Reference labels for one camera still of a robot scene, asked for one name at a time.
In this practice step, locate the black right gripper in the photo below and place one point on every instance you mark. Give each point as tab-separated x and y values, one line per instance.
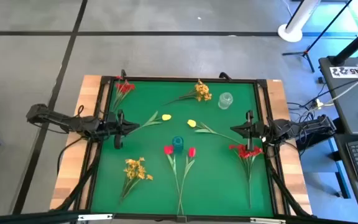
258	130

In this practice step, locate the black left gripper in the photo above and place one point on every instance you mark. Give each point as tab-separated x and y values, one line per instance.
110	127

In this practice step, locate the red artificial flower bunch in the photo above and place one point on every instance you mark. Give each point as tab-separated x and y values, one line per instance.
124	87
247	152

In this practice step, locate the red artificial tulip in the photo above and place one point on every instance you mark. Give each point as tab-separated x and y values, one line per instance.
168	150
192	152

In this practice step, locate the yellow artificial flower bunch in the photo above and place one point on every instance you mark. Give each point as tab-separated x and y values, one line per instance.
202	91
135	171

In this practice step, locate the yellow artificial tulip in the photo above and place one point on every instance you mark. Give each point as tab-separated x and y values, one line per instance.
166	117
191	123

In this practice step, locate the blue glass vase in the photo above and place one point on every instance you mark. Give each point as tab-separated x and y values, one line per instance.
178	143

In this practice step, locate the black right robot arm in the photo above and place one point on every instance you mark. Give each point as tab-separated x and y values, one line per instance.
306	127

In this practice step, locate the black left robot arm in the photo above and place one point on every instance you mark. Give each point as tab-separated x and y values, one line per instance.
73	123

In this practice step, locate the clear glass vase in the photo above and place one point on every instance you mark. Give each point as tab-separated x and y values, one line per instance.
225	101

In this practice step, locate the green table mat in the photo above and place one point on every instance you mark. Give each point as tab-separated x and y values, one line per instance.
216	186

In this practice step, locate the white power plug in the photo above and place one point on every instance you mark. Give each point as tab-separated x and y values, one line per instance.
318	103

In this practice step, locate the black tall tripod stand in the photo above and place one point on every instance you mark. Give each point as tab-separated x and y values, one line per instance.
305	53

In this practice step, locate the grey office desk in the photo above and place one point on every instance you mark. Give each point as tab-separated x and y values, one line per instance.
346	105

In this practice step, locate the white column with round base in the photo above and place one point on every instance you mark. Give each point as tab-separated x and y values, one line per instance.
291	32

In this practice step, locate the blue desk leg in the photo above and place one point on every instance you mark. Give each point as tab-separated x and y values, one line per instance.
342	174

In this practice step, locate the white paper label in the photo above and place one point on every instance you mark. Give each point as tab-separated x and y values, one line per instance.
343	71

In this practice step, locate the black desk pole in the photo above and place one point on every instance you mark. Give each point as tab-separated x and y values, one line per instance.
356	43

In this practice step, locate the black frame strut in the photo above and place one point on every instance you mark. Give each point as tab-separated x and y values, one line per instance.
79	186
286	189

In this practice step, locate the silver frame bracket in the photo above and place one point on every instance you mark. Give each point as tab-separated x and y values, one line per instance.
267	221
95	217

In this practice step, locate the black table-edge camera block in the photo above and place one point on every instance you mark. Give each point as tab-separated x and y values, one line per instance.
181	219

